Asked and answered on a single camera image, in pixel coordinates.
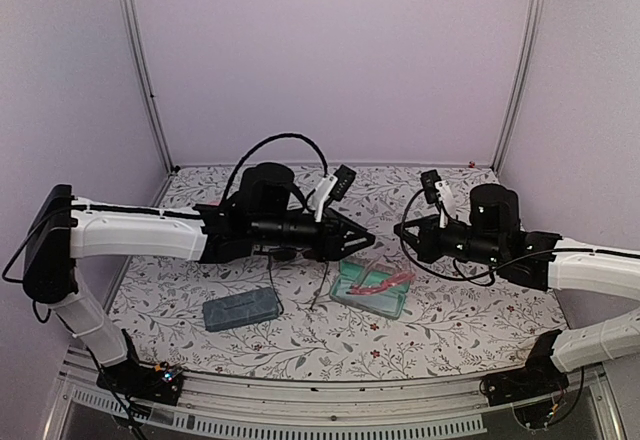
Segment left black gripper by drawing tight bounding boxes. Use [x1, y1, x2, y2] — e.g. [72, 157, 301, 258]
[252, 208, 377, 264]

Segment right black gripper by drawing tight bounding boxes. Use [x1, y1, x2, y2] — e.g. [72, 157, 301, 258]
[394, 214, 504, 268]

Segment pink sunglasses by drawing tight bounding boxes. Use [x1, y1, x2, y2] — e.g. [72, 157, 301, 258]
[347, 262, 416, 296]

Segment grey glasses case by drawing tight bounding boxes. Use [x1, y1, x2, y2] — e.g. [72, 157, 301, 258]
[329, 257, 416, 320]

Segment blue glasses case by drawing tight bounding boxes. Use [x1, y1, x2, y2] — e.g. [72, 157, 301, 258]
[202, 287, 281, 332]

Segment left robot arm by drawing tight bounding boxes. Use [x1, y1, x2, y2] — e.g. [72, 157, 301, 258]
[14, 162, 375, 394]

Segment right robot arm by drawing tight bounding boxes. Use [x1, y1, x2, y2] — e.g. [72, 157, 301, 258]
[394, 183, 639, 396]

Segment brown sunglasses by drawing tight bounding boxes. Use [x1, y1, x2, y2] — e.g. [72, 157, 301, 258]
[266, 250, 330, 314]

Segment right black cable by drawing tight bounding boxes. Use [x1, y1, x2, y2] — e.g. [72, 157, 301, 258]
[399, 189, 556, 287]

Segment black cable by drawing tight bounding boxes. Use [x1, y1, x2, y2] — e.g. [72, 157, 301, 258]
[219, 133, 330, 211]
[399, 189, 556, 287]

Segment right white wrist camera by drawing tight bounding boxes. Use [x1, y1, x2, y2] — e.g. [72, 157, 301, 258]
[420, 169, 458, 229]

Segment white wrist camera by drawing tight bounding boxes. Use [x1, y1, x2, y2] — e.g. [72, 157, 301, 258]
[420, 169, 458, 229]
[307, 165, 356, 223]

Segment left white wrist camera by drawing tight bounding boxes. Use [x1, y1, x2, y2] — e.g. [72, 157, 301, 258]
[307, 165, 356, 223]

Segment left black cable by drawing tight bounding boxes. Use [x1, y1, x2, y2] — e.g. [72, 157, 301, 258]
[219, 133, 330, 211]

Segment front aluminium rail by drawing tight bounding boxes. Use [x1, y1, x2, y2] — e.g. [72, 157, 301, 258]
[43, 348, 638, 439]

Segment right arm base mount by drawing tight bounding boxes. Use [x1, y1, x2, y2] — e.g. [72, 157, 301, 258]
[479, 329, 569, 430]

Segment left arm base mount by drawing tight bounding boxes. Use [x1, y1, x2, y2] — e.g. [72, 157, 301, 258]
[96, 329, 184, 406]

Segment right aluminium frame post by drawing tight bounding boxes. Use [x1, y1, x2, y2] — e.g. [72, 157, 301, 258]
[491, 0, 545, 176]

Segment aluminium frame post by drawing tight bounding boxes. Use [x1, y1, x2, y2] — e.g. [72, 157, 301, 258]
[491, 0, 545, 176]
[119, 0, 174, 173]

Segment left aluminium frame post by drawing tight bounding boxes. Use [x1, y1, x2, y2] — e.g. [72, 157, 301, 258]
[119, 0, 174, 173]

